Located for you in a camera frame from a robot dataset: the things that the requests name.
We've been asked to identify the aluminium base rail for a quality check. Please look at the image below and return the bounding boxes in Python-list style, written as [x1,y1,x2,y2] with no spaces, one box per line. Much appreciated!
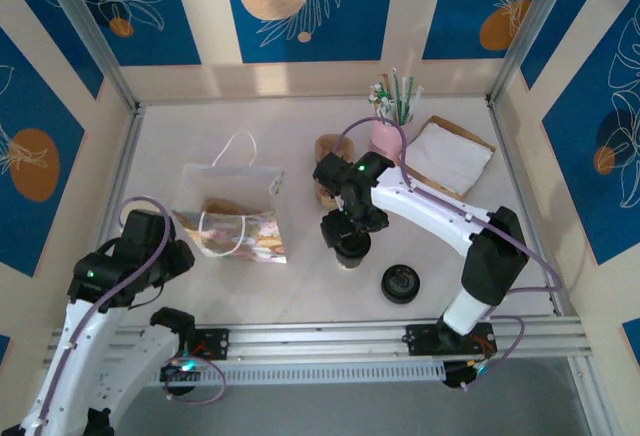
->
[44,315,586,360]

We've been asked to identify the aluminium frame post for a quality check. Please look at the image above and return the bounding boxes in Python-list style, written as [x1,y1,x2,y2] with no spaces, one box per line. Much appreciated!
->
[485,0,589,107]
[35,0,142,112]

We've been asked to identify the cardboard napkin tray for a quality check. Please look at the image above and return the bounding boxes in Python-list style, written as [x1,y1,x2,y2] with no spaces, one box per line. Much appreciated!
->
[398,114,498,201]

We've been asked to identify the paper coffee cup dark sleeve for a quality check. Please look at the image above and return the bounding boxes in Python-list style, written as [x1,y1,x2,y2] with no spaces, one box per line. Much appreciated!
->
[333,233,374,271]

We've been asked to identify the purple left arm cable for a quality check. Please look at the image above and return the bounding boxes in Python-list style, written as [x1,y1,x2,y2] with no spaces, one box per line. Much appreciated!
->
[29,196,227,436]

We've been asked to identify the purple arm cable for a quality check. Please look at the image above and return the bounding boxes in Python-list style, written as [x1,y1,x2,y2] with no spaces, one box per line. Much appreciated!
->
[29,196,227,436]
[333,118,564,387]

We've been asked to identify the pink straw holder cup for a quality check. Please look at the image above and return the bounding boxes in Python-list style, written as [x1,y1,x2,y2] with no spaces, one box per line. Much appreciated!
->
[368,118,415,162]

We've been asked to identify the grey slotted cable duct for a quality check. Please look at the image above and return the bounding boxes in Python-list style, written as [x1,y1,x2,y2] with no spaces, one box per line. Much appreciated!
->
[142,359,447,388]

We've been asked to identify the white wrapped straw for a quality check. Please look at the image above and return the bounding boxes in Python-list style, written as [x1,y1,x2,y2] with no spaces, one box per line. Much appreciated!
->
[370,83,396,121]
[367,94,391,122]
[407,84,426,121]

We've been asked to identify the aluminium side rail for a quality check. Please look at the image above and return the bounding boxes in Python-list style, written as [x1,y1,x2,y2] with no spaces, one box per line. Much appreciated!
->
[485,98,566,317]
[94,104,147,257]

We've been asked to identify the green striped paper straw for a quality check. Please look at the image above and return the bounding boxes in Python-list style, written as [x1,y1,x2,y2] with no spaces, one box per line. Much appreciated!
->
[401,75,415,125]
[391,66,404,125]

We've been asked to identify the white napkin stack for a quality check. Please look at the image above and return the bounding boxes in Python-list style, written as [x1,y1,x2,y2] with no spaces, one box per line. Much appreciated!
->
[403,120,494,192]

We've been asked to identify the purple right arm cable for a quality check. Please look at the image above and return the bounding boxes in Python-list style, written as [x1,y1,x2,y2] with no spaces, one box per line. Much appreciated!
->
[333,118,564,387]

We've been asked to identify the brown paper straw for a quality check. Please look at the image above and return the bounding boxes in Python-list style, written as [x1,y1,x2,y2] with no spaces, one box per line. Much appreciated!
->
[379,72,396,110]

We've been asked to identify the brown pulp cup carrier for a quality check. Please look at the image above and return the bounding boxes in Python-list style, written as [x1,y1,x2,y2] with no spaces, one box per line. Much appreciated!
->
[313,133,357,207]
[201,196,247,218]

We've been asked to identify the white paper bag with handles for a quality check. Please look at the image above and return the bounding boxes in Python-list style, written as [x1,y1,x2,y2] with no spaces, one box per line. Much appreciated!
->
[169,130,290,267]

